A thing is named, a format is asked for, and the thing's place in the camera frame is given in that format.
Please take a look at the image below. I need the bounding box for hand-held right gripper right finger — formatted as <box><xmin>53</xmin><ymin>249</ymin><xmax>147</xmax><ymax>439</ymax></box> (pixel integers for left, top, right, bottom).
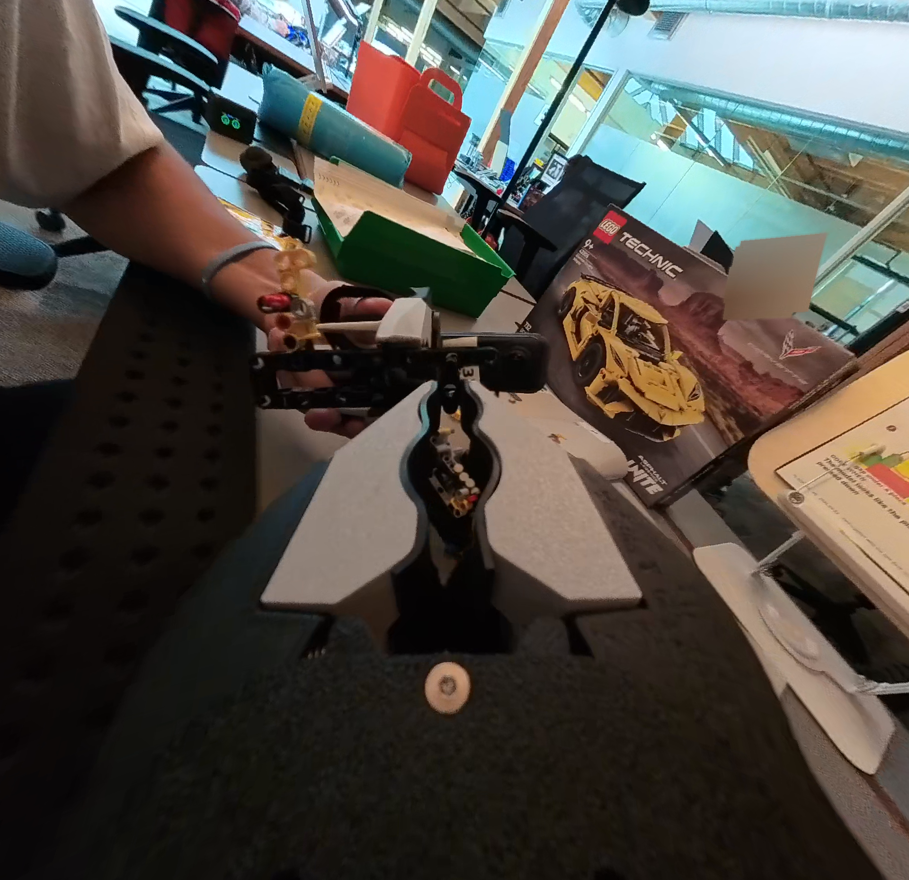
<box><xmin>463</xmin><ymin>381</ymin><xmax>645</xmax><ymax>632</ymax></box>

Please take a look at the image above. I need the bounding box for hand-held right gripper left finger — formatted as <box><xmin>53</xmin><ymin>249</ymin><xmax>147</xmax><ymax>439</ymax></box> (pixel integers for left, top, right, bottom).
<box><xmin>259</xmin><ymin>379</ymin><xmax>440</xmax><ymax>609</ymax></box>

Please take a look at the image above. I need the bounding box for toy car chassis assembly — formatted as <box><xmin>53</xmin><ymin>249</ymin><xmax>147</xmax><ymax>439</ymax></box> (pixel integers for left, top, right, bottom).
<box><xmin>425</xmin><ymin>425</ymin><xmax>491</xmax><ymax>540</ymax></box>

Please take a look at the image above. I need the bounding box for black toy brick frame assembly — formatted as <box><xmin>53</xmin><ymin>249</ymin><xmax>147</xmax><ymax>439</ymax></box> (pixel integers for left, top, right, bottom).
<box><xmin>252</xmin><ymin>246</ymin><xmax>498</xmax><ymax>411</ymax></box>

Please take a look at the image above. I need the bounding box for person's left forearm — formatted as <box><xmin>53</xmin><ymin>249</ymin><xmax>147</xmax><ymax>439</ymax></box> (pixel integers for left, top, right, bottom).
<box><xmin>64</xmin><ymin>137</ymin><xmax>306</xmax><ymax>327</ymax></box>

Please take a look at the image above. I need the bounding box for black toy car set box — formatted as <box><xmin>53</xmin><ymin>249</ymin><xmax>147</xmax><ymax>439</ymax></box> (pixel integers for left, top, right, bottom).
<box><xmin>522</xmin><ymin>204</ymin><xmax>856</xmax><ymax>508</ymax></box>

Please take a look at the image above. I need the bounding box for person's left hand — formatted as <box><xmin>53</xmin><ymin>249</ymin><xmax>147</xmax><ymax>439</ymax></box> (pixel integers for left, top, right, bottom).
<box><xmin>266</xmin><ymin>272</ymin><xmax>399</xmax><ymax>439</ymax></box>

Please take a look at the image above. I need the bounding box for green plastic bin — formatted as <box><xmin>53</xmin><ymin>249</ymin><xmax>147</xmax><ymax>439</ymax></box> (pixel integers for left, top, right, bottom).
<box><xmin>311</xmin><ymin>157</ymin><xmax>515</xmax><ymax>320</ymax></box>

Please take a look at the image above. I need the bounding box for black mesh chair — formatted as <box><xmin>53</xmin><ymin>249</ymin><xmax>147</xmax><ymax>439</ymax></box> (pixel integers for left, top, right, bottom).
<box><xmin>497</xmin><ymin>154</ymin><xmax>647</xmax><ymax>298</ymax></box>

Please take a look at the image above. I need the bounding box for black perforated panel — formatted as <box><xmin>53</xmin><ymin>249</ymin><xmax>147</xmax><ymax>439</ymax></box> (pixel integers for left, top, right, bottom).
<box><xmin>0</xmin><ymin>265</ymin><xmax>260</xmax><ymax>753</ymax></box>

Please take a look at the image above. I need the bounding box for white tabletop stand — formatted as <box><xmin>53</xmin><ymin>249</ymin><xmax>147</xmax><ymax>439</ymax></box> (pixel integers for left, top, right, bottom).
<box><xmin>692</xmin><ymin>539</ymin><xmax>897</xmax><ymax>776</ymax></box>

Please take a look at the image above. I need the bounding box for red bag-shaped container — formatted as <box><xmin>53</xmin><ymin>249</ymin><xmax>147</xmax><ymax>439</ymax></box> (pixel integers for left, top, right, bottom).
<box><xmin>346</xmin><ymin>39</ymin><xmax>472</xmax><ymax>194</ymax></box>

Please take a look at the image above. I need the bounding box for beige board with printed card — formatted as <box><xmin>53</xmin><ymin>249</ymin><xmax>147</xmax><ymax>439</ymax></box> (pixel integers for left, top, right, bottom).
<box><xmin>747</xmin><ymin>354</ymin><xmax>909</xmax><ymax>621</ymax></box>

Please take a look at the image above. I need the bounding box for black floor lamp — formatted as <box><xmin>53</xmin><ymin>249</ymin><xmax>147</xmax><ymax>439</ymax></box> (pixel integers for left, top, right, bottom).
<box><xmin>486</xmin><ymin>0</ymin><xmax>651</xmax><ymax>238</ymax></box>

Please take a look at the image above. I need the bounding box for teal rolled mat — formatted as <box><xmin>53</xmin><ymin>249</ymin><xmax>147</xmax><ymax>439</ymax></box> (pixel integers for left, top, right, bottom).
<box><xmin>257</xmin><ymin>63</ymin><xmax>413</xmax><ymax>188</ymax></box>

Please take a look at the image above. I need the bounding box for light blue wristband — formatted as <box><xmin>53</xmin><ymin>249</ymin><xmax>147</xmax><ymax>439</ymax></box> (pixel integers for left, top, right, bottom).
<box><xmin>200</xmin><ymin>241</ymin><xmax>278</xmax><ymax>298</ymax></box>

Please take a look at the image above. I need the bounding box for black device with green lights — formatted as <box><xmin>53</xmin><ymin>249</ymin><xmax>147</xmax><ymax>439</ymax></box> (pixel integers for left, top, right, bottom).
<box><xmin>206</xmin><ymin>93</ymin><xmax>258</xmax><ymax>145</ymax></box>

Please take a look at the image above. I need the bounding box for blue office chair seat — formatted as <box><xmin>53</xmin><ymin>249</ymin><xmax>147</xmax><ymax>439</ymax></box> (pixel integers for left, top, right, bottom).
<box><xmin>0</xmin><ymin>223</ymin><xmax>58</xmax><ymax>291</ymax></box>

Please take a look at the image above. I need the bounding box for black office chair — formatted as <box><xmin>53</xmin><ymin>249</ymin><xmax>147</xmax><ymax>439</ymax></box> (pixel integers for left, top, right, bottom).
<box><xmin>110</xmin><ymin>5</ymin><xmax>221</xmax><ymax>124</ymax></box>

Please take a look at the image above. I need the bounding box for red jacket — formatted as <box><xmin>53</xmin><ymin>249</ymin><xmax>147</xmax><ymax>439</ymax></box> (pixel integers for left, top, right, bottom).
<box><xmin>162</xmin><ymin>0</ymin><xmax>242</xmax><ymax>63</ymax></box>

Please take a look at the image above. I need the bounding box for black strap object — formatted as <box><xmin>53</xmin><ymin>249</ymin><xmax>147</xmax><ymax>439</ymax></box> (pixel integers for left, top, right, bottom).
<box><xmin>239</xmin><ymin>146</ymin><xmax>315</xmax><ymax>245</ymax></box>

